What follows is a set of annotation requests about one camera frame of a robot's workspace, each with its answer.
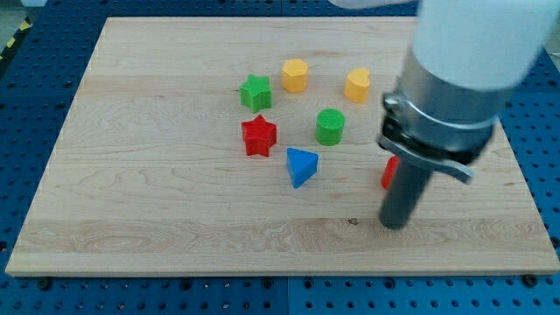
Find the green star block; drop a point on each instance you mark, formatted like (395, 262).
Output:
(256, 93)

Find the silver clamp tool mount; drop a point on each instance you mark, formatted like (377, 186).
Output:
(445, 137)

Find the yellow heart block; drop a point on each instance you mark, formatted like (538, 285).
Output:
(357, 85)

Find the red block behind rod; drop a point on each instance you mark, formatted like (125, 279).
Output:
(389, 172)

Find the red star block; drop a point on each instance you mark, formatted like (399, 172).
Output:
(259, 136)

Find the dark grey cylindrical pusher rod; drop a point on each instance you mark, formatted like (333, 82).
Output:
(403, 194)

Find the green cylinder block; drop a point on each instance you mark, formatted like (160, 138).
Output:
(330, 124)

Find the yellow hexagon block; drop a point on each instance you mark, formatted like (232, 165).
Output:
(295, 75)

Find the blue triangle block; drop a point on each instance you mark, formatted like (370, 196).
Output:
(301, 165)

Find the light wooden board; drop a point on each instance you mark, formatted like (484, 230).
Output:
(149, 176)

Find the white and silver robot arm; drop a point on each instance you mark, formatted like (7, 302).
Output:
(464, 62)

